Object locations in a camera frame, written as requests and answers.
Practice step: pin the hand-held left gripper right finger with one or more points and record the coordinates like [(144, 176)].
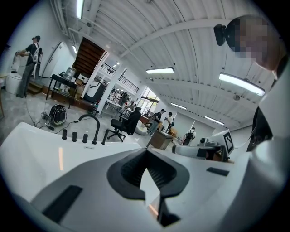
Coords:
[(204, 192)]

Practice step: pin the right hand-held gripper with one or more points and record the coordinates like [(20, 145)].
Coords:
[(215, 145)]

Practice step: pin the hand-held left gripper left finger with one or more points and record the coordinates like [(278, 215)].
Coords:
[(95, 204)]

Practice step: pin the white bathtub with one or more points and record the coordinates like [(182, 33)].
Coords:
[(34, 154)]

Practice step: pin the wooden desk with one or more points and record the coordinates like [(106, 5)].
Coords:
[(159, 139)]

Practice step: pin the long ceiling light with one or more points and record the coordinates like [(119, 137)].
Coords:
[(80, 8), (214, 120), (159, 70), (241, 83), (178, 106)]

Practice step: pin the black jacket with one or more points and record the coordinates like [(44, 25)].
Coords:
[(133, 122)]

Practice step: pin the black faucet knob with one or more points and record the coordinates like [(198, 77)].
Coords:
[(74, 136), (85, 138), (64, 134)]

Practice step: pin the black hand shower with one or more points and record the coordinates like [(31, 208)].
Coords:
[(104, 137)]

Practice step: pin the black office chair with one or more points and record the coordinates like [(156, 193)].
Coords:
[(117, 127)]

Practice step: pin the black curved faucet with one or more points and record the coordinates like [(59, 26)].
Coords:
[(96, 127)]

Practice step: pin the black round backpack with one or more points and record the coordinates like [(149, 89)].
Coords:
[(57, 115)]

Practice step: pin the black and white treadmill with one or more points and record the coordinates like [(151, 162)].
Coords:
[(94, 91)]

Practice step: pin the person's head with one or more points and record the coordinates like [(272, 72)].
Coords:
[(267, 52)]

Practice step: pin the black metal table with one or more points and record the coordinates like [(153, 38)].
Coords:
[(61, 80)]

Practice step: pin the clear water container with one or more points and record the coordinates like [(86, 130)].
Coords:
[(69, 73)]

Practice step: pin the brown wooden staircase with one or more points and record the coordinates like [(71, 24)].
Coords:
[(89, 56)]

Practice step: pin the white toilet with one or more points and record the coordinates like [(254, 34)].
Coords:
[(13, 82)]

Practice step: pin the white door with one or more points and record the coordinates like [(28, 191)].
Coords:
[(53, 60)]

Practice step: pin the black head-mounted camera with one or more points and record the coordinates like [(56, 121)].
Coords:
[(219, 34)]

